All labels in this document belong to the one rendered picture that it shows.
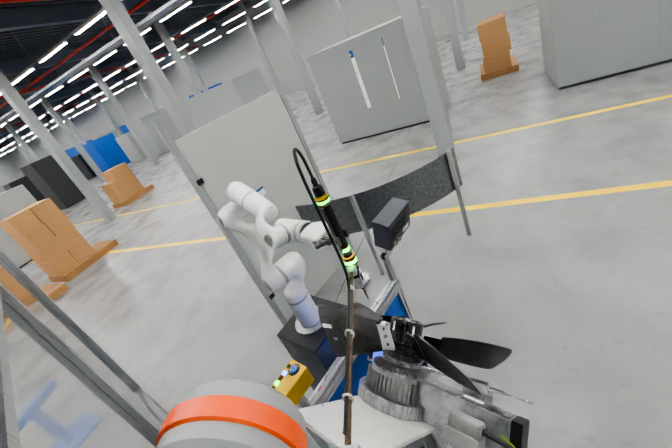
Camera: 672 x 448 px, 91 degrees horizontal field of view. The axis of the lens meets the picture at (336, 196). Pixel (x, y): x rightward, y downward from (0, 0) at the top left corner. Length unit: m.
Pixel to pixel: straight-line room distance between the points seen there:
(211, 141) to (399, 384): 2.22
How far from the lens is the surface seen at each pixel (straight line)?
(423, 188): 3.12
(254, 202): 1.37
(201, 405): 0.41
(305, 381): 1.62
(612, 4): 6.96
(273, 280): 1.66
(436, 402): 1.28
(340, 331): 1.16
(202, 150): 2.80
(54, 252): 8.90
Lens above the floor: 2.22
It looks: 24 degrees down
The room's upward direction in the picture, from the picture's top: 24 degrees counter-clockwise
